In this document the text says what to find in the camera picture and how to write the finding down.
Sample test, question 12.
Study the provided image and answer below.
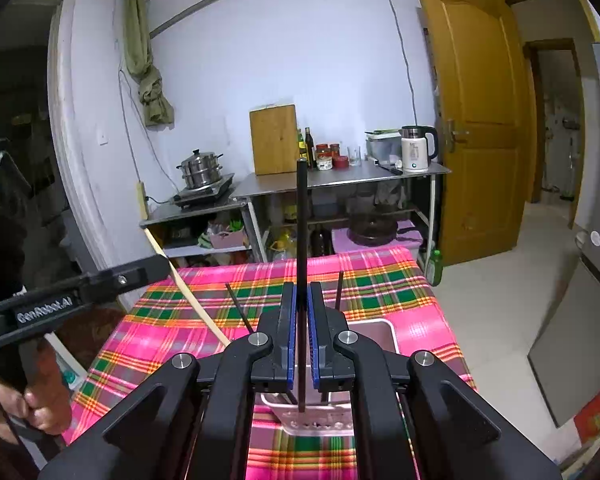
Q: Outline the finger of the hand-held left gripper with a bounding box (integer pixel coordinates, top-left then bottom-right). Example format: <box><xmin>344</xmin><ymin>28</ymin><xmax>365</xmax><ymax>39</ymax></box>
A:
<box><xmin>77</xmin><ymin>254</ymin><xmax>174</xmax><ymax>307</ymax></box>

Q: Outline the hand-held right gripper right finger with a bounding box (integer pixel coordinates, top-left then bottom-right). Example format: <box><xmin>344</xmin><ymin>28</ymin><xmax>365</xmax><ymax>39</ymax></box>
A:
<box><xmin>307</xmin><ymin>281</ymin><xmax>563</xmax><ymax>480</ymax></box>

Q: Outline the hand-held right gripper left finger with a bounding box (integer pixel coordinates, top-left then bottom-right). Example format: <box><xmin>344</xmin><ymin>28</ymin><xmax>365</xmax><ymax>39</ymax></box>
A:
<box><xmin>37</xmin><ymin>281</ymin><xmax>298</xmax><ymax>480</ymax></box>

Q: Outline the wooden chopstick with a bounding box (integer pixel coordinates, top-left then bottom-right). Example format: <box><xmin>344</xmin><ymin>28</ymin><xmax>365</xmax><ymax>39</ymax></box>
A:
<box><xmin>143</xmin><ymin>228</ymin><xmax>232</xmax><ymax>348</ymax></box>

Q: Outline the pink plastic utensil holder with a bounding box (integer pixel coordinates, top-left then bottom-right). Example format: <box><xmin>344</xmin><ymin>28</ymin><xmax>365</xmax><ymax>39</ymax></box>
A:
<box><xmin>259</xmin><ymin>317</ymin><xmax>399</xmax><ymax>437</ymax></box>

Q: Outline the person's left hand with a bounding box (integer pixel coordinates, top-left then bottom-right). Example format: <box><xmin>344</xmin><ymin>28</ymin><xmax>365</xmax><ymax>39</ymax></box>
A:
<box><xmin>0</xmin><ymin>337</ymin><xmax>74</xmax><ymax>436</ymax></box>

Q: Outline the pink plaid tablecloth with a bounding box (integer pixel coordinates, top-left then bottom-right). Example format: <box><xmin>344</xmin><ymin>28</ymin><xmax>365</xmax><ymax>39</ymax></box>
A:
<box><xmin>62</xmin><ymin>246</ymin><xmax>478</xmax><ymax>480</ymax></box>

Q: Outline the large yellow oil jug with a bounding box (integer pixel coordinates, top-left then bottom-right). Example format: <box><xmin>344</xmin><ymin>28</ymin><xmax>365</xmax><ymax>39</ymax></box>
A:
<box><xmin>270</xmin><ymin>230</ymin><xmax>298</xmax><ymax>262</ymax></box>

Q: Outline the low steel table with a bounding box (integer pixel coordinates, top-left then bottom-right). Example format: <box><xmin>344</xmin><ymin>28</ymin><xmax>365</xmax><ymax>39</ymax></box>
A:
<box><xmin>139</xmin><ymin>197</ymin><xmax>261</xmax><ymax>267</ymax></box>

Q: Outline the pink storage box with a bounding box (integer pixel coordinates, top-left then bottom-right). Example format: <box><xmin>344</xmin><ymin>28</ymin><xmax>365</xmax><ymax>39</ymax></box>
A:
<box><xmin>331</xmin><ymin>220</ymin><xmax>423</xmax><ymax>257</ymax></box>

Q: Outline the pink plastic basket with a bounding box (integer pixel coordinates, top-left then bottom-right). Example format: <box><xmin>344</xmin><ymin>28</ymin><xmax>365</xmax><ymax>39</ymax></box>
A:
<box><xmin>207</xmin><ymin>230</ymin><xmax>249</xmax><ymax>250</ymax></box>

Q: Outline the black induction cooker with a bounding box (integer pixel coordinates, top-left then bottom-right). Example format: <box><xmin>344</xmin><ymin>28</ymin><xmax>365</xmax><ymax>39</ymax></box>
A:
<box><xmin>172</xmin><ymin>173</ymin><xmax>236</xmax><ymax>208</ymax></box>

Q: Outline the black frying pan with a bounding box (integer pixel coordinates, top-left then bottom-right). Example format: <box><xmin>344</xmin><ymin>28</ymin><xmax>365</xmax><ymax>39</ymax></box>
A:
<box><xmin>347</xmin><ymin>215</ymin><xmax>416</xmax><ymax>247</ymax></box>

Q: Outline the steel steamer pot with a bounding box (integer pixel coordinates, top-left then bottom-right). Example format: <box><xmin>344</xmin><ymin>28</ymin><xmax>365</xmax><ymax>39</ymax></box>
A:
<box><xmin>177</xmin><ymin>149</ymin><xmax>224</xmax><ymax>191</ymax></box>

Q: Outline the green plastic bottle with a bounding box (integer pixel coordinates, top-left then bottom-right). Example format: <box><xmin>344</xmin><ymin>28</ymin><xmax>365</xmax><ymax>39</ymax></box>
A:
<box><xmin>426</xmin><ymin>250</ymin><xmax>443</xmax><ymax>287</ymax></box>

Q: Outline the tall steel table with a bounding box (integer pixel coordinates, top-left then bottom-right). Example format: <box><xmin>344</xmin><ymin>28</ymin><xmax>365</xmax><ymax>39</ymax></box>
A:
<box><xmin>230</xmin><ymin>162</ymin><xmax>453</xmax><ymax>273</ymax></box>

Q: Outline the wooden cutting board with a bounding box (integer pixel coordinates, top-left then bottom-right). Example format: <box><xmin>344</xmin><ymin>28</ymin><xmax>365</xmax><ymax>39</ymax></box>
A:
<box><xmin>249</xmin><ymin>104</ymin><xmax>299</xmax><ymax>177</ymax></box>

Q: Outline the white plastic container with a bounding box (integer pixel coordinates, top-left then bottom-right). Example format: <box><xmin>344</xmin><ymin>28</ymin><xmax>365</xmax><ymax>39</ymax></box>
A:
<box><xmin>365</xmin><ymin>130</ymin><xmax>403</xmax><ymax>163</ymax></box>

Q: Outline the white electric kettle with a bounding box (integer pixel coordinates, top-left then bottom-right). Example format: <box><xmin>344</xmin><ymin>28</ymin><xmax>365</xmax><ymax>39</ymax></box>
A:
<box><xmin>399</xmin><ymin>126</ymin><xmax>439</xmax><ymax>173</ymax></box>

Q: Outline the green knotted curtain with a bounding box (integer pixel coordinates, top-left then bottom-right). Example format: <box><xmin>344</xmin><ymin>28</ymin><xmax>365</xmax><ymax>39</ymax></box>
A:
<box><xmin>124</xmin><ymin>0</ymin><xmax>175</xmax><ymax>127</ymax></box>

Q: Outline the grey flat board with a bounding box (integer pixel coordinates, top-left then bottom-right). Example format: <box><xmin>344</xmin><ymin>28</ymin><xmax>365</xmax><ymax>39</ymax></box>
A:
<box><xmin>527</xmin><ymin>260</ymin><xmax>600</xmax><ymax>428</ymax></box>

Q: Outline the yellow wooden door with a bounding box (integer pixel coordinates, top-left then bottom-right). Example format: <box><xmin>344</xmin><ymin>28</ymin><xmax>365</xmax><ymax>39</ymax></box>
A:
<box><xmin>411</xmin><ymin>0</ymin><xmax>538</xmax><ymax>267</ymax></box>

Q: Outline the white door frame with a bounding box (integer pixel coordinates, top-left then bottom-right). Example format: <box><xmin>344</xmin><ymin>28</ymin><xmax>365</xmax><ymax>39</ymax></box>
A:
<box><xmin>47</xmin><ymin>0</ymin><xmax>148</xmax><ymax>313</ymax></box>

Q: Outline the metal door handle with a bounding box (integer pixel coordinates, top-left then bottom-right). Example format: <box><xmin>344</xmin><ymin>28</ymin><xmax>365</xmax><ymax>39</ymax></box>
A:
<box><xmin>445</xmin><ymin>119</ymin><xmax>471</xmax><ymax>151</ymax></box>

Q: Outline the black wall cable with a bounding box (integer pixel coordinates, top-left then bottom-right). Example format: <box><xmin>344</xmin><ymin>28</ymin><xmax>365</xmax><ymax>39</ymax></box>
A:
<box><xmin>380</xmin><ymin>0</ymin><xmax>417</xmax><ymax>128</ymax></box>

